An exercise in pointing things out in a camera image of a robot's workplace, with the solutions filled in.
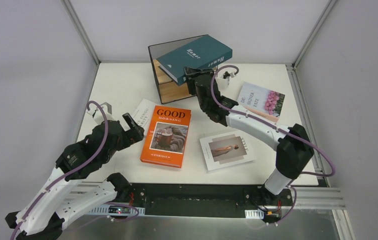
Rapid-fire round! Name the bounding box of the teal Humor book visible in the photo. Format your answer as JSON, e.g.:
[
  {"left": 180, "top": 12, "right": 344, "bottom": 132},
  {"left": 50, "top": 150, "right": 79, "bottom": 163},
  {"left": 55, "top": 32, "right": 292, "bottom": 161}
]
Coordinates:
[{"left": 156, "top": 34, "right": 233, "bottom": 86}]

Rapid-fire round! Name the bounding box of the orange Good Morning book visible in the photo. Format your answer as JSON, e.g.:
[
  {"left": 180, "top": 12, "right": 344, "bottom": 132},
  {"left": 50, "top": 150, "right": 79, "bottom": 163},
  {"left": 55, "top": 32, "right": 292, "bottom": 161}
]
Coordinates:
[{"left": 140, "top": 105, "right": 192, "bottom": 168}]

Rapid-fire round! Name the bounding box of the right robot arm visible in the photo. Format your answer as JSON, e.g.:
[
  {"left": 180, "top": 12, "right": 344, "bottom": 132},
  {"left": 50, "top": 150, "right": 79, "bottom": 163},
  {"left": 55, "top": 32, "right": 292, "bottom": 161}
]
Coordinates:
[{"left": 183, "top": 67, "right": 314, "bottom": 205}]

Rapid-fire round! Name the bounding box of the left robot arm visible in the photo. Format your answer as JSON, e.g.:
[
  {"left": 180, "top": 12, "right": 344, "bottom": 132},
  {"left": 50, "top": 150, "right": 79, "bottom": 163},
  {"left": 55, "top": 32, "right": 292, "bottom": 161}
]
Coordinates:
[{"left": 5, "top": 113, "right": 145, "bottom": 240}]

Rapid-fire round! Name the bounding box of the white Singularity book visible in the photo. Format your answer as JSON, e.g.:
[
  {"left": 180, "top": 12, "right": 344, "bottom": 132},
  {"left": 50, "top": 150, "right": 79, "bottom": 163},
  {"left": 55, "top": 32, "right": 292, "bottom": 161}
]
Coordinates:
[{"left": 131, "top": 98, "right": 157, "bottom": 136}]

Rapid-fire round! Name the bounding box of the pink floral Designer Fate book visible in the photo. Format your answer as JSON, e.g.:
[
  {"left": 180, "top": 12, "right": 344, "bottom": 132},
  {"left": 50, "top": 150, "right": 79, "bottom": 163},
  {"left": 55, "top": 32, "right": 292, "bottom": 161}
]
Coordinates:
[{"left": 237, "top": 82, "right": 286, "bottom": 123}]

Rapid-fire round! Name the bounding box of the white Style magazine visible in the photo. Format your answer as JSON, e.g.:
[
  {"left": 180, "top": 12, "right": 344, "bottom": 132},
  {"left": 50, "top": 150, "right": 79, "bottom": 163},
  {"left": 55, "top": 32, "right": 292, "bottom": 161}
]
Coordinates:
[{"left": 199, "top": 130, "right": 256, "bottom": 172}]

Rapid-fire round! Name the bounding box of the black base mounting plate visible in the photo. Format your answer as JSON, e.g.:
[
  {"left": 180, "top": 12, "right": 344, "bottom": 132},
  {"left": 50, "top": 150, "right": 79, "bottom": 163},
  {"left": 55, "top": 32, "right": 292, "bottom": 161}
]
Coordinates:
[{"left": 116, "top": 183, "right": 293, "bottom": 218}]

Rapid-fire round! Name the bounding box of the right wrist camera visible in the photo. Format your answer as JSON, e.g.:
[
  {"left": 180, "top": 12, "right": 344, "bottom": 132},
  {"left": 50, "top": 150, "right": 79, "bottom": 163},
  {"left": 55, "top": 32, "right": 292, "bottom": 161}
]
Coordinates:
[{"left": 215, "top": 71, "right": 236, "bottom": 91}]

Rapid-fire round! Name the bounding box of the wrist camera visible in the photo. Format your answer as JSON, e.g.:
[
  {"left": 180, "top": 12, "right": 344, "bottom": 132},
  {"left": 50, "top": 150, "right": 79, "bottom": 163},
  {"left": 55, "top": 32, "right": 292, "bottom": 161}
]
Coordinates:
[
  {"left": 85, "top": 102, "right": 116, "bottom": 125},
  {"left": 215, "top": 71, "right": 236, "bottom": 91}
]

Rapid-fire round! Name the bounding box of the black wire wooden shelf rack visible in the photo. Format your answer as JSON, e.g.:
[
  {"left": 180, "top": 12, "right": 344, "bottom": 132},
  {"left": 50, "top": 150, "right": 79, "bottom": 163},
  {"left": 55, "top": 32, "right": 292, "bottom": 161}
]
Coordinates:
[{"left": 147, "top": 34, "right": 204, "bottom": 105}]

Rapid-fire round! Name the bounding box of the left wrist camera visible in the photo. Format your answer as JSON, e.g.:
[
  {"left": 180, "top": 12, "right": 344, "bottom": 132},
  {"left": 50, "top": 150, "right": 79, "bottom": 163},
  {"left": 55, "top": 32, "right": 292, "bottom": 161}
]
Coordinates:
[{"left": 85, "top": 102, "right": 116, "bottom": 125}]

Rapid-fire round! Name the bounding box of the aluminium frame rail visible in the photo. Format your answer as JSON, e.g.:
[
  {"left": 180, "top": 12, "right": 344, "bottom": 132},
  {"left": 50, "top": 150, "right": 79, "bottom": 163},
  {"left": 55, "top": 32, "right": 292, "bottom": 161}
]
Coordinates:
[{"left": 73, "top": 180, "right": 346, "bottom": 216}]

